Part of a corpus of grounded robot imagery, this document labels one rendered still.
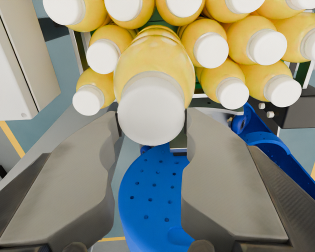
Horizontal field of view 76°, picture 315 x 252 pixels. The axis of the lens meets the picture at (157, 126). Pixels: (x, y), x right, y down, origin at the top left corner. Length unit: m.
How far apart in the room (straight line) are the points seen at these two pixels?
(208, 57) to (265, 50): 0.07
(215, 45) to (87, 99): 0.18
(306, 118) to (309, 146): 1.58
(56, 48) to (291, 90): 1.38
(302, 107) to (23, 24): 0.47
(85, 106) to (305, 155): 1.95
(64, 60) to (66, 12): 1.24
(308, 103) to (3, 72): 0.48
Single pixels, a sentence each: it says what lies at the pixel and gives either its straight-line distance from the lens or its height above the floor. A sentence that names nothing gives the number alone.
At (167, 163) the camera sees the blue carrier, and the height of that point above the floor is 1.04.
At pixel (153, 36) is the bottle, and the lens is 0.17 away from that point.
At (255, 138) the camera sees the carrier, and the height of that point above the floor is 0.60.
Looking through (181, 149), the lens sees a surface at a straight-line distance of 0.37.
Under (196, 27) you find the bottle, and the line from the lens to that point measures 0.30.
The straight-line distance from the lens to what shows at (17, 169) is 0.98.
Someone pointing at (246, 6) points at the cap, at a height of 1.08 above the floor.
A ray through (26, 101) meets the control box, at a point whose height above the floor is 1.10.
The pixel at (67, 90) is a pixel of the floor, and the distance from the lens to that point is 1.58.
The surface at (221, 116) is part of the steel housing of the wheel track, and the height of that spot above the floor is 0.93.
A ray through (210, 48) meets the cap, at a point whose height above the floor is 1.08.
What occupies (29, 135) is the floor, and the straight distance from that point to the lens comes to 1.93.
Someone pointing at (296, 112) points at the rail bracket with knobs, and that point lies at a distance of 0.46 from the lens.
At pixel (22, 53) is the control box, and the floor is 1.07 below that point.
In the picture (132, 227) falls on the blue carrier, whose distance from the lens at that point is 0.32.
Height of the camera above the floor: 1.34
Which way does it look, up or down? 59 degrees down
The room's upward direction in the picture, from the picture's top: 178 degrees counter-clockwise
